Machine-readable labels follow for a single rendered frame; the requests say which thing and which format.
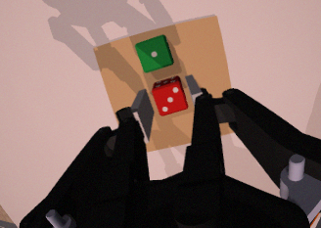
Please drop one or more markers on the tan flat mat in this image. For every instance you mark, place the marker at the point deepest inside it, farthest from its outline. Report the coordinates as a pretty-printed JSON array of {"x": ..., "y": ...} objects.
[{"x": 196, "y": 47}]

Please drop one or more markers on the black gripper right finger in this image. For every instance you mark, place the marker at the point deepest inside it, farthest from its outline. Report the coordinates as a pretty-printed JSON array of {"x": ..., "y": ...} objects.
[{"x": 277, "y": 146}]

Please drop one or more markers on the red die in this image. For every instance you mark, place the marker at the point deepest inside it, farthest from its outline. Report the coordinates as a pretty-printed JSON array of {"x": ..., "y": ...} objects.
[{"x": 169, "y": 96}]

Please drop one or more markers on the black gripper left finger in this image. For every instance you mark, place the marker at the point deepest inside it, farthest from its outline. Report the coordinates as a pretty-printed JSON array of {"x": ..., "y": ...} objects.
[{"x": 70, "y": 200}]

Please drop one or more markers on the green die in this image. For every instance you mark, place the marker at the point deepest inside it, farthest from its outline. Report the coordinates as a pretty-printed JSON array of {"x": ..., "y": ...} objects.
[{"x": 154, "y": 53}]

